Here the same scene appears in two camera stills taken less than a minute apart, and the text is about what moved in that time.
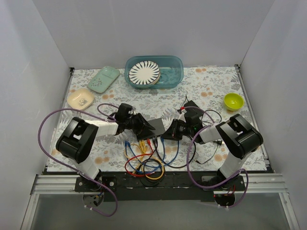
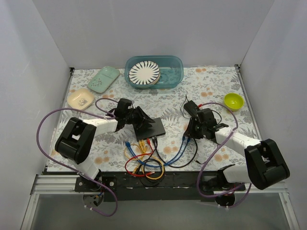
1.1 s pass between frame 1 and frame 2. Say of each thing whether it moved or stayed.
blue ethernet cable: moved
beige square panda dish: stayed
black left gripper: moved
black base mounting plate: stayed
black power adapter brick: stayed
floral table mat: stayed
